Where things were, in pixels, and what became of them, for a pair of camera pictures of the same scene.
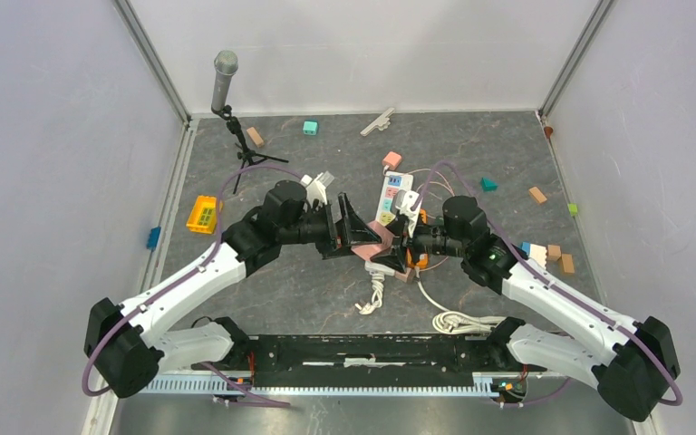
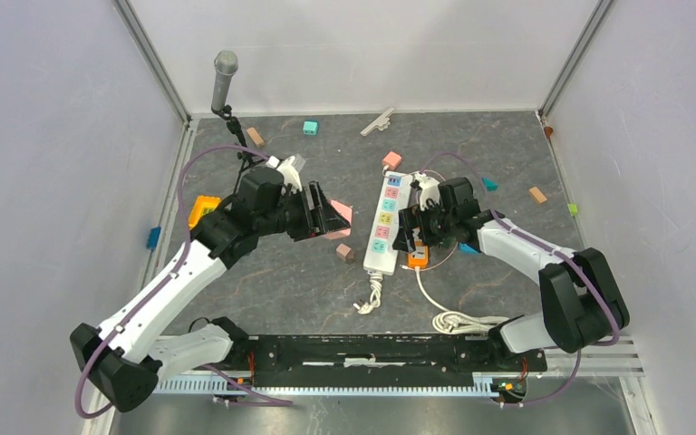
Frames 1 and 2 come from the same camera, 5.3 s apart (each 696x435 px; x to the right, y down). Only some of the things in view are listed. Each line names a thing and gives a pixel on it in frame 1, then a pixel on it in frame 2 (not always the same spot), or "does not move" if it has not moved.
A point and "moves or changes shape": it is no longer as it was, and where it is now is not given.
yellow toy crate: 202,217 does not move
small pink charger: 392,159 does not move
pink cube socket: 367,251 moves or changes shape
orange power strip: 423,259 does not move
